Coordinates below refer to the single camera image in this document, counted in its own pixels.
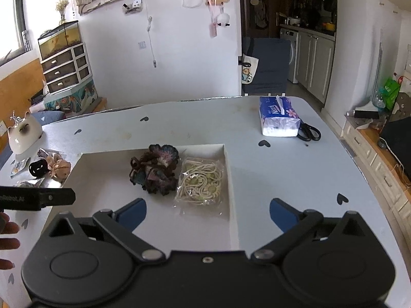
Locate grey kitchen cabinets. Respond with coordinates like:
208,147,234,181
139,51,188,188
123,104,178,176
295,30,336,104

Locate cream hair ties clear packet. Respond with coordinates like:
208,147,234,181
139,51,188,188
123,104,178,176
173,157,227,215

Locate dried flowers in vase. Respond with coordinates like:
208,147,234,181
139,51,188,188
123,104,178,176
55,0,69,24

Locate beige television cabinet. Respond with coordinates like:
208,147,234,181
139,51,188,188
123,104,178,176
343,115,411,232

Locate plastic drawer cabinet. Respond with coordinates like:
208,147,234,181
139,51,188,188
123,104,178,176
40,43,90,94

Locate washing machine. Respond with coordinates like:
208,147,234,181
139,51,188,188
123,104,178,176
279,27,300,83

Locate window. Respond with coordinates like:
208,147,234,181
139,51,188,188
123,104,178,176
0,0,27,66

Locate glass fish tank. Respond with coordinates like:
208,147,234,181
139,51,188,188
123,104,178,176
38,21,82,61

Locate person's left hand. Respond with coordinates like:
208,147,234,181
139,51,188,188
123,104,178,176
0,221,21,270

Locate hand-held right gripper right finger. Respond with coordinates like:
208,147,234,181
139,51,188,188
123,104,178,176
250,198,370,262

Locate clear wall organizer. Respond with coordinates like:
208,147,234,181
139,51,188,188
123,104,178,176
122,0,143,15

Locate clear plastic bottle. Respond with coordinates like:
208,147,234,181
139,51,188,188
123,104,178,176
372,88,387,110

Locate clear packet dark contents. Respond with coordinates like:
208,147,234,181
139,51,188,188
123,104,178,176
38,148,61,160

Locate green plastic bag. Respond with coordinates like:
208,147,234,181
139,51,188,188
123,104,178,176
384,77,402,110

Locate shallow white tray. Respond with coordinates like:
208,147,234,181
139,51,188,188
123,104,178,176
39,143,240,254

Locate teal floral cloth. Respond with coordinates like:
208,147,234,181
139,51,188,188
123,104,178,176
45,80,98,113

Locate black hair clip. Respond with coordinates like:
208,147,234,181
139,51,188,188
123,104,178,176
28,158,49,178

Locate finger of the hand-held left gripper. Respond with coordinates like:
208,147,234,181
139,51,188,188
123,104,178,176
0,188,76,212

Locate white plush toy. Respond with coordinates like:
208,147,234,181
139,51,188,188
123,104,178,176
216,6,231,27

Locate beige scrunchie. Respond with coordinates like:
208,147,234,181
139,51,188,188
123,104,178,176
46,153,72,180

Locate black television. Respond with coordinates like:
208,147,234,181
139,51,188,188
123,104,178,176
380,93,411,181

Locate dark crinkled packet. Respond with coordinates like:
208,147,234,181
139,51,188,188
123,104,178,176
14,180,44,189

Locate pink hanging strap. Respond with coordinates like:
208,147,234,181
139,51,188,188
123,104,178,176
202,0,219,38

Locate white printed tote bag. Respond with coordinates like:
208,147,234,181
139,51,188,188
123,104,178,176
239,53,260,84

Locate dark blue sofa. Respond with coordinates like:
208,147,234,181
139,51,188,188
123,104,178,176
241,37,291,95

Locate white cat figurine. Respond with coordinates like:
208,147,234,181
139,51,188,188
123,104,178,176
8,112,43,155

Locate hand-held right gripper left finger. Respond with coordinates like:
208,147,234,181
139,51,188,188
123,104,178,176
48,198,166,262

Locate white charger cable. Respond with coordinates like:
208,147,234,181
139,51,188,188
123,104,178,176
146,16,158,69

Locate black scissors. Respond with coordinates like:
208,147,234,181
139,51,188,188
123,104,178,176
297,122,322,142

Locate orange wooden panel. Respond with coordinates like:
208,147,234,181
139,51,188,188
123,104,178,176
0,58,44,155

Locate small black device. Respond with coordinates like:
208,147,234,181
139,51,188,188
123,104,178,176
30,90,49,104

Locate blue tissue pack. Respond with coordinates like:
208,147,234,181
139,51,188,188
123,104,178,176
259,96,302,138

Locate blue pillow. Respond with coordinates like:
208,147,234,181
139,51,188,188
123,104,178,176
30,111,65,126

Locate dark floral scrunchie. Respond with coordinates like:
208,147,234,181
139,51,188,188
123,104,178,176
129,144,180,196

